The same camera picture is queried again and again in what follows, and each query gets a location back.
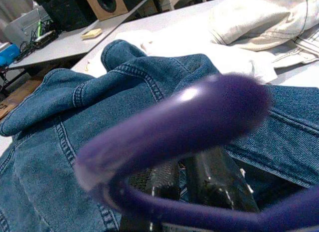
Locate blue denim jacket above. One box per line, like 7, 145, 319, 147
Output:
0, 39, 319, 232

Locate wooden speaker box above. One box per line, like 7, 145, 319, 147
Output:
82, 0, 129, 21

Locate blue plastic object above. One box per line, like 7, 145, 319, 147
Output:
0, 42, 20, 67

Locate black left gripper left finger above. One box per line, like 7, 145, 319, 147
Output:
129, 161, 180, 201

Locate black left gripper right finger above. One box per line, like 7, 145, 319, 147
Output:
184, 146, 259, 213

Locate black speaker box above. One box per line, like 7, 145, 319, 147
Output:
37, 0, 98, 32

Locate white cloth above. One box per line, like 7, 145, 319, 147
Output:
114, 24, 279, 83

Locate tangled black cables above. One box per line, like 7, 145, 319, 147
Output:
19, 19, 60, 61

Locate cream garment black stitching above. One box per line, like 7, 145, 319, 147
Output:
208, 0, 319, 69

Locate purple plastic clothes hanger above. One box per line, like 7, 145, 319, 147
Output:
74, 73, 319, 232

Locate yellow sticky note pad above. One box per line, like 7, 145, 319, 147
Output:
80, 28, 103, 40

